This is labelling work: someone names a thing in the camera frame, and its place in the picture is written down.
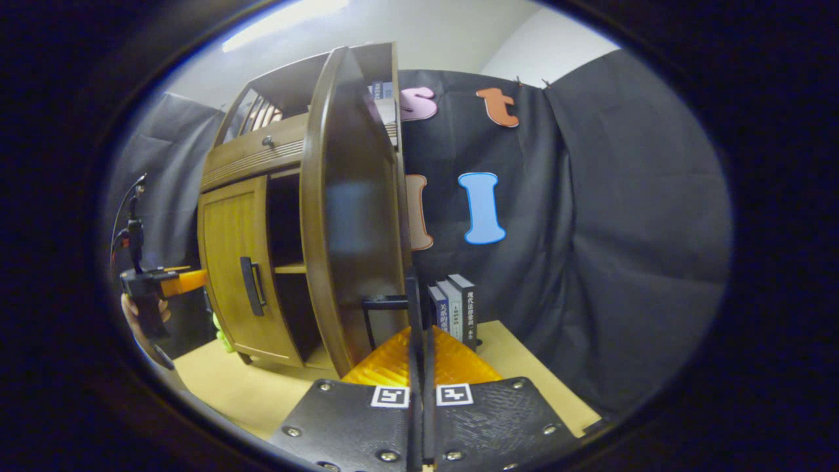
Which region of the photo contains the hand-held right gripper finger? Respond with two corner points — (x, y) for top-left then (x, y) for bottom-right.
(267, 324), (424, 472)
(423, 324), (583, 472)

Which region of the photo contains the wooden cabinet door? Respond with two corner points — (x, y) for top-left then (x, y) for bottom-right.
(300, 46), (424, 380)
(198, 176), (303, 368)

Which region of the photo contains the wooden double-door shoe cabinet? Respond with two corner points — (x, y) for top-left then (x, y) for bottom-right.
(197, 43), (411, 372)

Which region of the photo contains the green frog plush toy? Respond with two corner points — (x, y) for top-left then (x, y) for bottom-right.
(211, 312), (235, 353)

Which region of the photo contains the blue standing book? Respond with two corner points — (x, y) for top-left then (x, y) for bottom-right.
(428, 285), (450, 336)

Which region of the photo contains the wooden drawer with black knob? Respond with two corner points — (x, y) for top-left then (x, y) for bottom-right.
(202, 113), (310, 179)

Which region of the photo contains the pale grey standing book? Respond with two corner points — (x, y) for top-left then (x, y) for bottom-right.
(437, 279), (465, 345)

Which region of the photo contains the black standing book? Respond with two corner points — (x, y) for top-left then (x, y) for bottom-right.
(448, 273), (478, 353)

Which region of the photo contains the black backdrop cloth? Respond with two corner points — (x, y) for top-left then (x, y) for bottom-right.
(105, 49), (733, 420)

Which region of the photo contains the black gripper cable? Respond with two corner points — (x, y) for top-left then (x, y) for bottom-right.
(111, 173), (149, 263)

